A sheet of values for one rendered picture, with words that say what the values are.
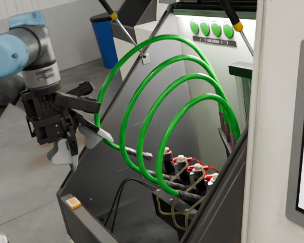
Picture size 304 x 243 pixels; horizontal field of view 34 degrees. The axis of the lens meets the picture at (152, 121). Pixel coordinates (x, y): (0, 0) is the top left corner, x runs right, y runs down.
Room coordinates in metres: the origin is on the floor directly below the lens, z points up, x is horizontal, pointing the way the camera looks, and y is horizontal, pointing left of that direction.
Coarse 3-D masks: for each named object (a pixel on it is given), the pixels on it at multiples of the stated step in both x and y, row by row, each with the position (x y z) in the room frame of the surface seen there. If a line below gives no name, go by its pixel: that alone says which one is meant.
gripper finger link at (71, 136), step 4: (68, 120) 1.05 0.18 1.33; (68, 124) 1.04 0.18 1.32; (68, 128) 1.03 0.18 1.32; (72, 128) 1.03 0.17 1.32; (68, 132) 1.03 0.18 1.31; (72, 132) 1.03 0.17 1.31; (68, 136) 1.02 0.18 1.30; (72, 136) 1.02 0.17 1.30; (68, 140) 1.03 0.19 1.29; (72, 140) 1.02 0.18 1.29; (76, 140) 1.03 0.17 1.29; (72, 144) 1.02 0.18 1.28; (76, 144) 1.03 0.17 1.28; (72, 148) 1.03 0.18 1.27; (76, 148) 1.03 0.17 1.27; (72, 152) 1.03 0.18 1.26; (76, 152) 1.04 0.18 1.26
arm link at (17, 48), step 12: (0, 36) 0.93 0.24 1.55; (12, 36) 0.94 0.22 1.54; (24, 36) 0.97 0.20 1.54; (36, 36) 1.00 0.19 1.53; (0, 48) 0.90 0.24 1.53; (12, 48) 0.91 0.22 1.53; (24, 48) 0.94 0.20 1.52; (36, 48) 0.98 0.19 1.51; (0, 60) 0.90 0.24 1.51; (12, 60) 0.90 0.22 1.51; (24, 60) 0.93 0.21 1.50; (0, 72) 0.91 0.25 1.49; (12, 72) 0.91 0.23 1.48
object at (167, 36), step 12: (156, 36) 1.31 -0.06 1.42; (168, 36) 1.32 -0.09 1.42; (180, 36) 1.34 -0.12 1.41; (132, 48) 1.28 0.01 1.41; (192, 48) 1.35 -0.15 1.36; (120, 60) 1.26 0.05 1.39; (204, 60) 1.36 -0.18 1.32; (108, 84) 1.24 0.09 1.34; (96, 120) 1.22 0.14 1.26; (108, 144) 1.23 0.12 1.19
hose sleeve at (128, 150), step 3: (126, 147) 1.25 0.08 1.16; (126, 150) 1.24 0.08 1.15; (129, 150) 1.25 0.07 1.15; (132, 150) 1.25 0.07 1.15; (135, 150) 1.26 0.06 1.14; (129, 153) 1.25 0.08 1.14; (132, 153) 1.25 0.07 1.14; (135, 153) 1.25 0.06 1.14; (144, 153) 1.27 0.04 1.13; (135, 156) 1.26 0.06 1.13; (144, 156) 1.26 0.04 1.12
